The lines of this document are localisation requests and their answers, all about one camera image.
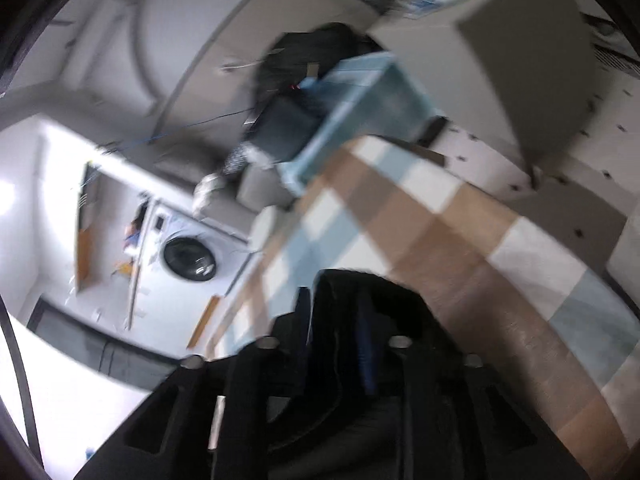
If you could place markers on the black bag on sofa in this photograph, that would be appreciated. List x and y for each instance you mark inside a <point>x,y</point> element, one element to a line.
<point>310,55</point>

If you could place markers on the checked brown blue tablecloth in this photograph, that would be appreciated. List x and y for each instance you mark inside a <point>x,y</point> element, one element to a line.
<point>450,240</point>

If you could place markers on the black knit sweater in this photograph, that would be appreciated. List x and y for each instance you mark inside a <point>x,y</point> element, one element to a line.
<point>340,305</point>

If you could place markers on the black rice cooker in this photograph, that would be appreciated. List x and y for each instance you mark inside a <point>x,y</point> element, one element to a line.
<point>285,125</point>

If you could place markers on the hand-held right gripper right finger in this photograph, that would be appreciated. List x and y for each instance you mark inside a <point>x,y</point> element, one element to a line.
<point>368,360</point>

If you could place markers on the white washing machine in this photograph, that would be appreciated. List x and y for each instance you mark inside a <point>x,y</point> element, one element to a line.
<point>190,255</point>

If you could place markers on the range hood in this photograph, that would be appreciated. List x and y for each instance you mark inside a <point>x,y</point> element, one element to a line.
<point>90,190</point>

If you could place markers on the white cloth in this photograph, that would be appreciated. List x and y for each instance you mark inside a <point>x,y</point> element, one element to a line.
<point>207,192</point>

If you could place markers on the light blue covered table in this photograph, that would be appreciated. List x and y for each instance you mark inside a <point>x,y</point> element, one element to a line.
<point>365,105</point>

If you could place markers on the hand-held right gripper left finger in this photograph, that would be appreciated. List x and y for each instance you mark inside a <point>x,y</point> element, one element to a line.
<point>295,332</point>

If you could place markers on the houndstooth pillow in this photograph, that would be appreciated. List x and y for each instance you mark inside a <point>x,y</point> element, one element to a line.
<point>236,159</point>

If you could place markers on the grey sofa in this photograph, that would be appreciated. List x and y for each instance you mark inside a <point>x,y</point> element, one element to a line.
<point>220,180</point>

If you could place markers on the dark glass door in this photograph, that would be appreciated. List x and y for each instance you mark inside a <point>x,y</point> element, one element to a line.
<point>100,345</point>

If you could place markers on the white round stool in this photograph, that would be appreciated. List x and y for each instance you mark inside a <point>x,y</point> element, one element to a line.
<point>262,227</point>

